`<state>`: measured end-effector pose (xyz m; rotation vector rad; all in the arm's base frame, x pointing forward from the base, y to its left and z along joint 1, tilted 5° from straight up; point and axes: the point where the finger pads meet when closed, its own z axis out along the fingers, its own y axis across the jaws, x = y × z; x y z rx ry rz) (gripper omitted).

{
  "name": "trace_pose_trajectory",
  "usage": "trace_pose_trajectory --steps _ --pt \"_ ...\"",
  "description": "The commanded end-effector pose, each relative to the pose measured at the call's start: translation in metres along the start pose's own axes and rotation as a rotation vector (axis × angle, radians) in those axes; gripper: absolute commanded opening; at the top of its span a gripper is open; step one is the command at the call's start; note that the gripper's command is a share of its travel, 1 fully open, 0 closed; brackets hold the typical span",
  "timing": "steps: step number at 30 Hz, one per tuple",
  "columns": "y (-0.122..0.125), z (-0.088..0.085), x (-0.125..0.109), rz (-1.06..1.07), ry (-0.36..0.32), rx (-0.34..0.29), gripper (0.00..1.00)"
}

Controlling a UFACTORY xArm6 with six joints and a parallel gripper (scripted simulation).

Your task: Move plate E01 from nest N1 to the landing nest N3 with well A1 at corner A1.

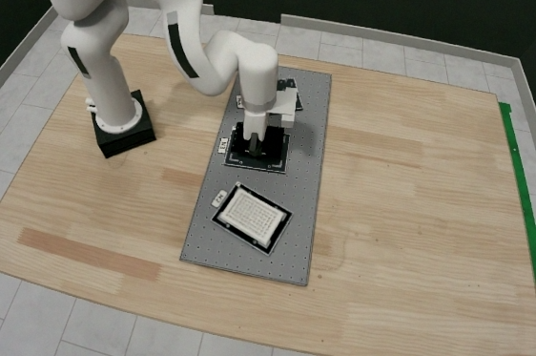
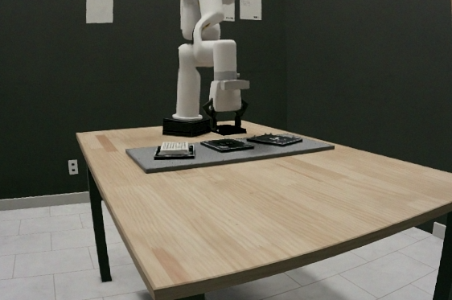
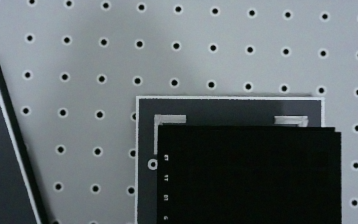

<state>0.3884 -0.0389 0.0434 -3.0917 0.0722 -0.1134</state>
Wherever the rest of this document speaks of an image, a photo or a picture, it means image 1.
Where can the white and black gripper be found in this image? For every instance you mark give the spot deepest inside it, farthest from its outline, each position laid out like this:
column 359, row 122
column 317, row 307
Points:
column 255, row 125

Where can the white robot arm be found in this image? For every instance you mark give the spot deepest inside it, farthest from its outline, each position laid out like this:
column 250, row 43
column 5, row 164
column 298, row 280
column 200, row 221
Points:
column 95, row 27

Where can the white name sign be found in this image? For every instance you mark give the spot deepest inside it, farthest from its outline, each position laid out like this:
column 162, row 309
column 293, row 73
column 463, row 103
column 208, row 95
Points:
column 223, row 145
column 239, row 106
column 219, row 198

